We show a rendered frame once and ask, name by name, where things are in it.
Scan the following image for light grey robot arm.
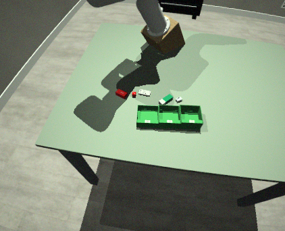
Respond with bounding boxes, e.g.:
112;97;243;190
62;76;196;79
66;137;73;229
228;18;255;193
87;0;170;37

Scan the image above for white domino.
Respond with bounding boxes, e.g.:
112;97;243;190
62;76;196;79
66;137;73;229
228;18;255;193
138;89;151;96

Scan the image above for green rack of bins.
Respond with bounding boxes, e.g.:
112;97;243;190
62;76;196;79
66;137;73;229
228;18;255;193
136;105;203;130

